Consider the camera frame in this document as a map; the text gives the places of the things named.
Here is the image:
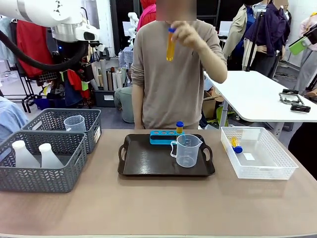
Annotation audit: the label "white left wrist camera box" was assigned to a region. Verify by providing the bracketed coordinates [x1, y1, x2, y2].
[75, 24, 100, 42]

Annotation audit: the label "black bulky object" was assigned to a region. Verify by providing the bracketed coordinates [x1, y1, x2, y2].
[288, 122, 317, 179]

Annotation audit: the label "white monitor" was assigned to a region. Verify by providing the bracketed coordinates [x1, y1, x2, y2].
[219, 21, 233, 37]

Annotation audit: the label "dark brown serving tray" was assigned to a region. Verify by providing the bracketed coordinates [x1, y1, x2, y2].
[117, 133, 215, 177]

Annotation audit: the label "red dress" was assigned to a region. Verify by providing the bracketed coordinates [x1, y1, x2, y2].
[66, 69, 91, 100]

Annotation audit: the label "person in gray trousers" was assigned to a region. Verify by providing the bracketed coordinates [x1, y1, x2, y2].
[294, 13, 317, 96]

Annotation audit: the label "crouching person gray-green clothes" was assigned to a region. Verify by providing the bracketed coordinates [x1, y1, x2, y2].
[114, 85, 136, 124]

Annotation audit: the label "person in beige sweater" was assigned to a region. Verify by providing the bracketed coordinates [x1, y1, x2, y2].
[130, 19, 228, 130]

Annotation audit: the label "person's left hand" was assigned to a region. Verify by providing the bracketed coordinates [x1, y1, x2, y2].
[170, 21, 208, 54]

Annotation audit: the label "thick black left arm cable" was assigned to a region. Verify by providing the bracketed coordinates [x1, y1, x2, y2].
[0, 29, 89, 72]

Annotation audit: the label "black flat device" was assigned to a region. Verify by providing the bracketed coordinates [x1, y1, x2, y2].
[291, 105, 312, 114]

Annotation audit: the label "light blue shirt person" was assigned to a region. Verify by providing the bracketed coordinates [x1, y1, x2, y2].
[0, 96, 29, 143]

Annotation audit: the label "white plastic bottle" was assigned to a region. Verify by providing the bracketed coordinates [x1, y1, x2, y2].
[39, 143, 65, 169]
[11, 140, 41, 169]

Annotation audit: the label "clear plastic measuring cup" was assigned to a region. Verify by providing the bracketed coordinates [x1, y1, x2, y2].
[63, 115, 87, 132]
[170, 134, 202, 168]

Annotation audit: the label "clear plastic storage bin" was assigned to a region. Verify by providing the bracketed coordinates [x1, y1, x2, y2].
[118, 47, 134, 69]

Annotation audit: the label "person in pink hood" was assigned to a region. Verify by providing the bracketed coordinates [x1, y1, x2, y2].
[137, 0, 157, 30]

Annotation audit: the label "tall pale paper roll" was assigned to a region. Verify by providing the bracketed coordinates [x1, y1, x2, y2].
[100, 59, 109, 91]

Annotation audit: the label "person's right forearm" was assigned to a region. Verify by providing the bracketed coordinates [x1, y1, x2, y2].
[132, 83, 144, 122]

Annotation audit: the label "gray tilted paper roll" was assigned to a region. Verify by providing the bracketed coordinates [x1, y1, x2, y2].
[88, 73, 100, 91]

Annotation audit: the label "blue test tube rack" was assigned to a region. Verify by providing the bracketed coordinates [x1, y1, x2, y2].
[149, 130, 186, 145]

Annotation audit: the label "gray basket holding cup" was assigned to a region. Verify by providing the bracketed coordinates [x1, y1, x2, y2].
[21, 108, 102, 154]

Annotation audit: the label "dark gray storage bin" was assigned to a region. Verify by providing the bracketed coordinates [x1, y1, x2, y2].
[94, 89, 116, 108]

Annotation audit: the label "person's left forearm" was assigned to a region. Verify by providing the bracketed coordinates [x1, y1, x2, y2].
[197, 44, 228, 84]

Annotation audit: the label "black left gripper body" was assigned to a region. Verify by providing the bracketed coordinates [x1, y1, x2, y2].
[58, 41, 88, 66]

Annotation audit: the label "green flat object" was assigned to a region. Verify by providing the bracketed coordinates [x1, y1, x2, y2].
[289, 36, 308, 56]

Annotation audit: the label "cardboard box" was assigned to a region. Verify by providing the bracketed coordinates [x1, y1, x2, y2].
[202, 89, 223, 119]

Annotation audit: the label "black rectangular frame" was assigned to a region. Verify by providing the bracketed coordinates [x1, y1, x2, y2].
[279, 89, 305, 106]

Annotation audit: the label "mannequin with purple shirt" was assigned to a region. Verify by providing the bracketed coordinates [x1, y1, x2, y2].
[244, 2, 292, 77]

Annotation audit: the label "pale gray hanging garment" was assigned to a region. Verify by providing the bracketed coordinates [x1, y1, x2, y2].
[0, 16, 16, 66]

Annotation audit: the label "white table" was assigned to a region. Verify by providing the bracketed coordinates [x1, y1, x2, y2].
[204, 70, 317, 129]

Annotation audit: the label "black clothes rack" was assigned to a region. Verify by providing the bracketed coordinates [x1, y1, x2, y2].
[4, 14, 90, 114]

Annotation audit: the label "white plastic mesh basket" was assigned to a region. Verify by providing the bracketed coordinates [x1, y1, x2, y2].
[220, 126, 299, 180]

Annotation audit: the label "gray basket holding bottles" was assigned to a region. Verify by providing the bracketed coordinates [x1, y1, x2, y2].
[0, 130, 88, 193]

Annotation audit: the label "person in beige coat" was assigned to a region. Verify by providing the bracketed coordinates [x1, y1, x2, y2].
[221, 3, 258, 71]

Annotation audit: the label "red jacket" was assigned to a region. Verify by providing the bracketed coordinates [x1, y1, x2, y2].
[16, 19, 54, 77]

